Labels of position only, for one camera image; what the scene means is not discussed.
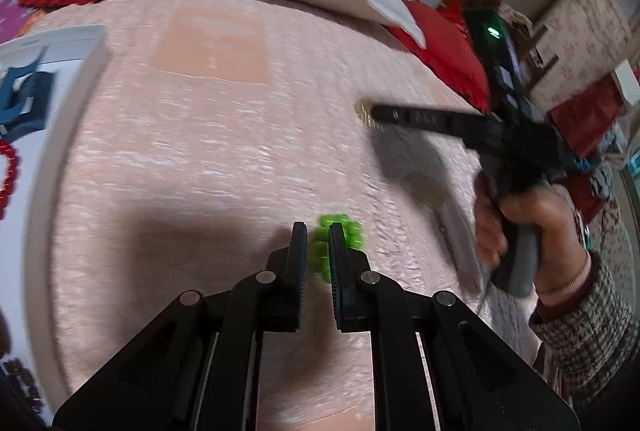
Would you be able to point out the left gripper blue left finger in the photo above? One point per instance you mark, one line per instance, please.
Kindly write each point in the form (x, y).
(293, 277)

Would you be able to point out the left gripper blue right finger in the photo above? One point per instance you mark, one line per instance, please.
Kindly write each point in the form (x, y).
(346, 266)

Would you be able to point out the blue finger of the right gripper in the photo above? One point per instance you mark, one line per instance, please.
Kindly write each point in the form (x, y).
(449, 122)

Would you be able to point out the white shallow tray box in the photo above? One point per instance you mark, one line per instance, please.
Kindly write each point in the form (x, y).
(76, 56)

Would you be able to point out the blue hair claw clip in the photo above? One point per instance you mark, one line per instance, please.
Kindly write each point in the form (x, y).
(25, 97)

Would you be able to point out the plaid sleeve forearm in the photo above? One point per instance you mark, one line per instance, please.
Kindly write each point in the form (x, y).
(594, 339)

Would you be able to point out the person's right hand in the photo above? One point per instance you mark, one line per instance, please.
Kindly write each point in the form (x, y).
(564, 263)

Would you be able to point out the red shopping bag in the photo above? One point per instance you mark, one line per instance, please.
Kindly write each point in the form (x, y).
(584, 118)

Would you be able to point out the red ruffled cushion right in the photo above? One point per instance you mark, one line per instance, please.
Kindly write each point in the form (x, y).
(449, 50)

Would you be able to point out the pink embroidered bedspread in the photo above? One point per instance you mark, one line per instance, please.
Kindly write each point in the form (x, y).
(216, 125)

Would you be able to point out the magenta floral blanket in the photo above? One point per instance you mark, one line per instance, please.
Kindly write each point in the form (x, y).
(15, 20)

